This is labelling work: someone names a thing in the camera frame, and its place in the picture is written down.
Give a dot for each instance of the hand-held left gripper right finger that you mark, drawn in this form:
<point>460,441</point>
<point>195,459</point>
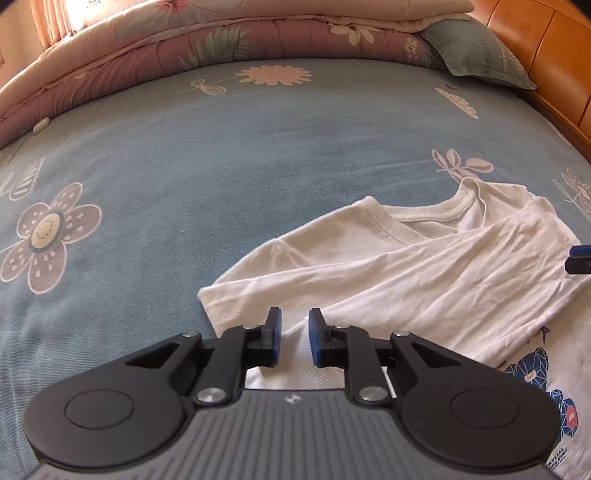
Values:
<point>316,340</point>

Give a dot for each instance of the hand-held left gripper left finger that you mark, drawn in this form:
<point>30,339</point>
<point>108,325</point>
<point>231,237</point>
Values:
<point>276,338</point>

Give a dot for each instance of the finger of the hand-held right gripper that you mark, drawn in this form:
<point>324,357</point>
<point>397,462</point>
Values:
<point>581,265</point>

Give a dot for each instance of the white printed sweatshirt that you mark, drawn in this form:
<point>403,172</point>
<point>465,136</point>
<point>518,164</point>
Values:
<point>415,277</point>

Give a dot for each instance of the wooden headboard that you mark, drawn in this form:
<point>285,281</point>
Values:
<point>554,55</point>

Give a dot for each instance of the green printed pillow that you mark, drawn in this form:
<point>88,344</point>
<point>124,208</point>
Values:
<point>475,55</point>

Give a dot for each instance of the pink floral folded quilt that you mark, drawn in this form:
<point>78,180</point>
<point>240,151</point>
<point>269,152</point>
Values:
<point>231,37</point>

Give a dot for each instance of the small white plastic piece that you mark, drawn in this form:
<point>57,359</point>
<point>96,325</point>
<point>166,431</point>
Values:
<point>41,126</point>

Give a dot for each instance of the pink striped curtain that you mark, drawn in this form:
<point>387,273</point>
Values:
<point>53,23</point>

